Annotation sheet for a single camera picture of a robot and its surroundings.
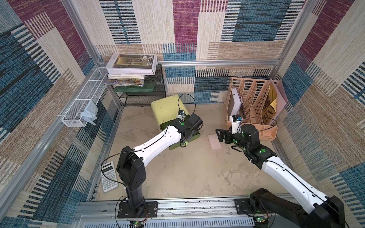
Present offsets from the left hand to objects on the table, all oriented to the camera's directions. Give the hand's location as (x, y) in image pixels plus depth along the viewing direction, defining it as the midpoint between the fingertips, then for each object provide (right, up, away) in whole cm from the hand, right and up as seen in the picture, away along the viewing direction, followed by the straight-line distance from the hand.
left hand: (178, 131), depth 84 cm
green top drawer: (+9, -2, -4) cm, 10 cm away
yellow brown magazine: (+59, +14, +11) cm, 62 cm away
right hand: (+25, +3, -5) cm, 25 cm away
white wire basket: (-50, +23, -1) cm, 55 cm away
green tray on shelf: (-23, +28, +15) cm, 39 cm away
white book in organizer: (+38, +17, +9) cm, 43 cm away
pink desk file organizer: (+51, +24, +29) cm, 63 cm away
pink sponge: (+24, -9, +12) cm, 28 cm away
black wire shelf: (-30, +23, +35) cm, 52 cm away
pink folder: (+59, +19, -2) cm, 62 cm away
